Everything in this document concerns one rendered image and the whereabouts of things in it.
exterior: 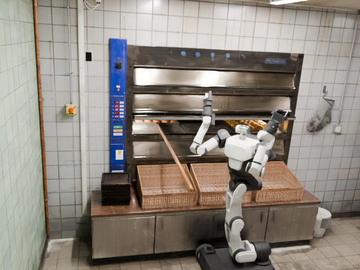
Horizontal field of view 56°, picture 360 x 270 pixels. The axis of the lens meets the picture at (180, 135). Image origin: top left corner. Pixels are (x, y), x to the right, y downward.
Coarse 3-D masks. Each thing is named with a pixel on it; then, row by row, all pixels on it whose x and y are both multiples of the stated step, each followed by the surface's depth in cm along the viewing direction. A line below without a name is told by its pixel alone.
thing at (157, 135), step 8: (136, 136) 359; (144, 136) 361; (152, 136) 363; (160, 136) 365; (168, 136) 368; (176, 136) 370; (184, 136) 372; (192, 136) 374; (208, 136) 378; (280, 136) 399
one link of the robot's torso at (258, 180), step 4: (232, 172) 300; (232, 176) 296; (236, 176) 293; (240, 176) 293; (244, 176) 294; (248, 176) 295; (252, 176) 296; (232, 180) 297; (248, 180) 296; (252, 180) 297; (256, 180) 298; (260, 180) 303; (232, 184) 296; (252, 184) 298; (256, 184) 299; (260, 184) 301; (232, 188) 297; (252, 188) 300; (256, 188) 301; (260, 188) 302
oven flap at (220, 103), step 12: (144, 96) 352; (156, 96) 354; (168, 96) 357; (180, 96) 360; (192, 96) 364; (204, 96) 367; (216, 96) 370; (228, 96) 373; (240, 96) 376; (252, 96) 380; (264, 96) 383; (276, 96) 387; (288, 96) 390; (144, 108) 351; (156, 108) 354; (168, 108) 357; (180, 108) 360; (192, 108) 363; (216, 108) 369; (228, 108) 372; (240, 108) 375; (252, 108) 379; (264, 108) 382; (288, 108) 389
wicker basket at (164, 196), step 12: (144, 168) 367; (156, 168) 370; (168, 168) 374; (144, 180) 368; (156, 180) 371; (168, 180) 374; (180, 180) 377; (192, 180) 355; (144, 192) 363; (156, 192) 365; (168, 192) 366; (180, 192) 368; (192, 192) 338; (144, 204) 329; (156, 204) 332; (168, 204) 335; (180, 204) 338; (192, 204) 342
